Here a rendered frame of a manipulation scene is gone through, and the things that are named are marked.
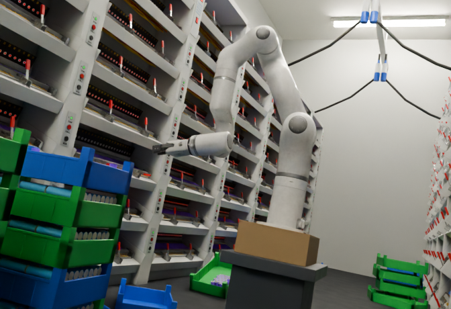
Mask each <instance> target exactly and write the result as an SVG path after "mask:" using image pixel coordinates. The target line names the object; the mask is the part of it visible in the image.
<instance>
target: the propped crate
mask: <svg viewBox="0 0 451 309"><path fill-rule="evenodd" d="M219 260H220V257H219V253H218V252H215V257H214V258H213V259H212V260H210V262H208V264H206V265H205V266H204V267H203V268H202V269H200V270H199V271H198V272H197V273H196V274H194V273H191V274H190V286H189V289H190V290H195V291H198V292H202V293H204V294H209V295H212V296H217V297H219V298H224V299H226V298H227V294H228V286H229V285H228V283H227V282H226V281H224V282H223V283H222V287H219V286H216V285H211V281H214V278H215V277H216V278H217V275H220V274H223V275H227V276H228V275H229V276H230V275H231V270H232V264H229V263H223V262H220V261H219Z"/></svg>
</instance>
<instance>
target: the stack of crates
mask: <svg viewBox="0 0 451 309"><path fill-rule="evenodd" d="M31 133H32V132H31V131H29V130H26V129H22V128H16V129H15V132H14V135H13V140H9V139H6V138H2V137H0V172H3V173H4V174H3V177H2V180H1V184H0V252H1V247H2V244H3V239H4V236H5V231H6V229H7V224H8V221H9V217H10V213H11V209H12V205H13V201H14V198H15V193H16V190H17V185H18V183H19V178H20V175H21V170H22V167H23V162H24V159H25V156H26V152H27V149H28V144H29V141H30V136H31Z"/></svg>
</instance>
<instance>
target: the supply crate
mask: <svg viewBox="0 0 451 309"><path fill-rule="evenodd" d="M32 148H38V147H35V146H28V149H27V152H26V156H25V159H24V162H23V167H22V170H21V175H20V176H24V177H31V178H34V179H41V180H45V181H52V182H57V183H63V184H67V185H75V186H79V187H86V188H89V189H96V190H100V191H107V192H111V193H118V194H122V195H128V191H129V188H130V182H131V179H132V173H133V169H134V163H133V162H129V161H124V162H123V168H122V170H121V169H116V168H114V167H110V166H107V165H103V164H101V163H96V162H94V161H93V157H94V154H95V149H94V148H89V147H85V146H83V147H82V151H81V155H80V158H74V157H67V156H62V155H57V154H50V153H45V152H38V151H32Z"/></svg>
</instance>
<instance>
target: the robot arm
mask: <svg viewBox="0 0 451 309"><path fill-rule="evenodd" d="M254 54H257V56H258V59H259V61H260V64H261V67H262V70H263V72H264V76H265V78H266V81H267V83H268V86H269V89H270V92H271V94H272V97H273V99H274V102H275V105H276V107H277V110H278V113H279V116H280V119H281V123H282V125H283V126H282V129H281V136H280V143H279V161H278V167H277V173H276V177H275V181H274V187H273V191H272V197H271V201H270V208H269V211H268V218H267V221H266V222H259V221H257V224H263V225H267V226H273V227H276V228H282V229H286V230H292V231H295V232H301V233H304V232H305V231H303V230H300V229H301V228H302V229H304V227H305V221H301V217H302V213H303V206H304V202H305V195H306V191H307V184H308V180H309V172H310V168H311V156H312V149H313V147H314V145H315V143H316V141H317V131H316V127H315V122H314V121H313V119H312V118H311V117H310V116H309V115H307V112H306V111H305V108H304V105H303V102H302V101H301V98H300V95H299V92H298V90H297V87H296V84H295V82H294V79H293V76H292V74H291V72H290V70H289V67H288V65H287V63H286V61H285V58H284V56H283V53H282V51H281V47H280V44H279V40H278V37H277V34H276V32H275V31H274V30H273V29H272V28H271V27H270V26H257V27H255V28H252V29H251V30H250V31H249V32H247V33H246V35H245V36H244V37H243V38H241V39H240V40H238V41H237V42H235V43H233V44H230V45H229V46H226V47H225V48H224V49H223V50H222V51H221V52H220V53H219V56H218V60H217V66H216V70H215V76H214V80H213V87H212V92H211V99H210V103H209V108H210V111H211V113H212V115H213V118H214V120H215V128H216V133H211V134H201V135H194V136H192V137H190V138H189V139H188V140H171V141H167V142H166V144H160V145H154V146H152V153H158V155H166V154H168V155H171V156H174V157H183V156H188V155H192V156H194V157H198V156H204V155H215V156H216V157H218V158H225V157H227V156H228V155H229V153H230V152H231V151H232V149H233V139H234V119H233V115H232V99H233V96H234V89H235V85H236V78H237V74H238V69H239V68H240V67H241V66H242V65H243V64H244V63H245V62H246V61H247V60H248V59H249V58H250V57H251V56H253V55H254ZM305 233H306V234H309V233H308V232H305Z"/></svg>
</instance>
